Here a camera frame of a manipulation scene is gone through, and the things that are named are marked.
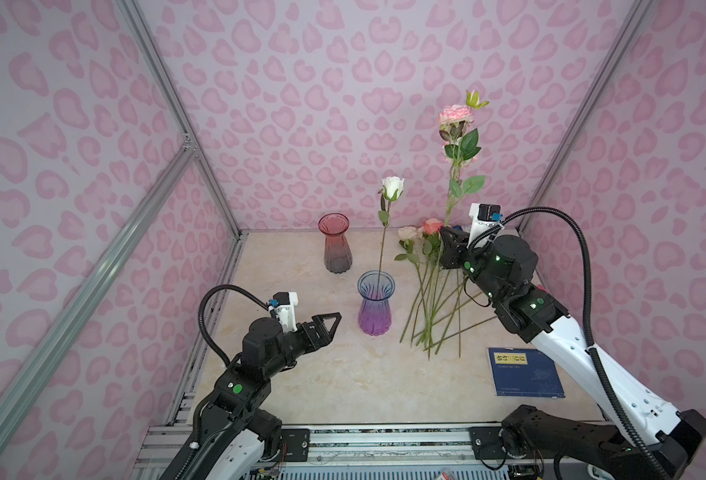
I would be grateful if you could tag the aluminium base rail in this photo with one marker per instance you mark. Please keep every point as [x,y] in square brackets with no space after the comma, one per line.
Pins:
[392,451]

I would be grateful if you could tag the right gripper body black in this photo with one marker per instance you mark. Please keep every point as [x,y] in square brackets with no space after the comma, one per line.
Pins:
[456,258]

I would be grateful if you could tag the purple blue glass vase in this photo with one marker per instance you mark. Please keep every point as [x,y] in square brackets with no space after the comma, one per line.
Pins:
[376,289]

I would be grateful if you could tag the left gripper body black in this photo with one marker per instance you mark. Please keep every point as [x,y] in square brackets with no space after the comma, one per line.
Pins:
[296,344]

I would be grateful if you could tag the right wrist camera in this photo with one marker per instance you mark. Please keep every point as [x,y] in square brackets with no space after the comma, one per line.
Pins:
[486,224]

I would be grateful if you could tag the cream rose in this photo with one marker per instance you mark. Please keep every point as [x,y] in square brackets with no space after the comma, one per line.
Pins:
[416,250]

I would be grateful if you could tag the red grey glass vase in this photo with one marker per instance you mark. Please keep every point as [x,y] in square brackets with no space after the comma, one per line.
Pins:
[337,256]

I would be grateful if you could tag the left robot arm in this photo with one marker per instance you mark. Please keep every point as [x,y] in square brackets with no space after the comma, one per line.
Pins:
[231,431]

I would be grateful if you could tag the blue booklet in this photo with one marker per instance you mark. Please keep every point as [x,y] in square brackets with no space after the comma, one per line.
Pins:
[524,373]

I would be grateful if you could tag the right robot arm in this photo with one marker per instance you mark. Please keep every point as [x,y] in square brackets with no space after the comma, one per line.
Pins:
[645,436]

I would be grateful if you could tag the pink white rose with bud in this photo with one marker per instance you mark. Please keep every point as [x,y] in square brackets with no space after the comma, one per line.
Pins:
[461,149]

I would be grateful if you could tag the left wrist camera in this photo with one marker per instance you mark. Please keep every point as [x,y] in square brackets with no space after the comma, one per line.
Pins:
[282,307]

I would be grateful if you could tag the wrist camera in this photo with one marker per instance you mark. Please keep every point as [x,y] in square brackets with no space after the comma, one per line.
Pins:
[282,307]
[486,224]

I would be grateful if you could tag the coral pink rose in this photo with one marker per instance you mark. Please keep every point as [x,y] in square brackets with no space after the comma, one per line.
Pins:
[431,295]

